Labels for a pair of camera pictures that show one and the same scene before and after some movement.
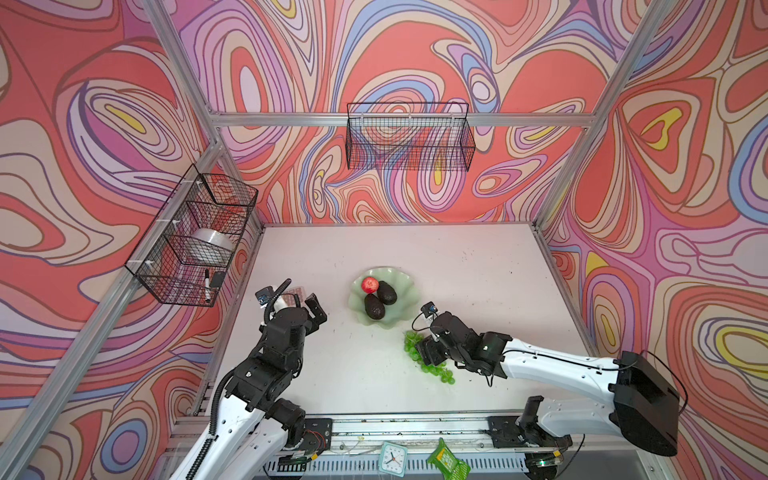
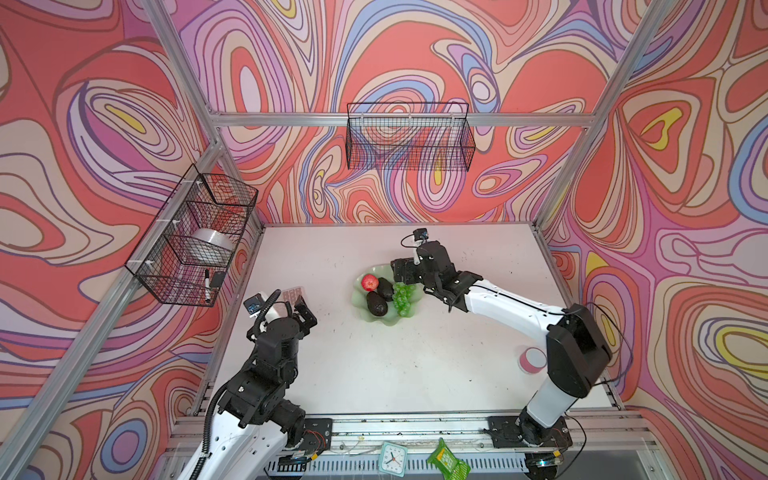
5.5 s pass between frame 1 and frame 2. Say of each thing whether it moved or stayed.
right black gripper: moved
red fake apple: stayed
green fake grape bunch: moved
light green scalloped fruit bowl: stayed
